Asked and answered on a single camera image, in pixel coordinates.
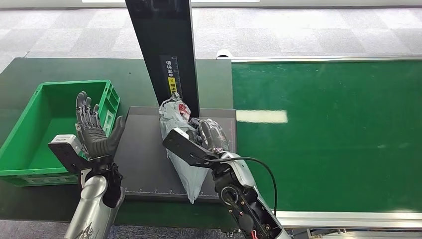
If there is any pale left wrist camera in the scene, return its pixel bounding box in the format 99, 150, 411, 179
47, 134, 87, 174

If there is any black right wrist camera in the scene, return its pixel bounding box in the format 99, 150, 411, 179
162, 127, 219, 169

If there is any black cable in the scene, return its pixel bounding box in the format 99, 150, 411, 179
202, 156, 278, 218

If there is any black scanner column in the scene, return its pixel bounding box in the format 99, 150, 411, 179
124, 0, 201, 119

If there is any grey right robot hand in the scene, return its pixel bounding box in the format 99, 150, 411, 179
189, 118, 231, 155

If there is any black scanner base plate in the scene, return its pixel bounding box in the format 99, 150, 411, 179
113, 106, 238, 203

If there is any yellow black column sticker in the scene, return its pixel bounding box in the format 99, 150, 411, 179
160, 55, 183, 96

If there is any green conveyor belt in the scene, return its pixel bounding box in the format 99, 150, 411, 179
231, 60, 422, 214

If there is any aluminium conveyor frame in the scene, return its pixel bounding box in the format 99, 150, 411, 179
229, 54, 422, 239

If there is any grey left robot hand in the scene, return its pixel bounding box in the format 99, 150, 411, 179
75, 91, 126, 160

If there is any grey poly mailer package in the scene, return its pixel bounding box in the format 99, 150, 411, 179
158, 92, 212, 205

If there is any green plastic crate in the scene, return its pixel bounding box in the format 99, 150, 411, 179
0, 79, 120, 187

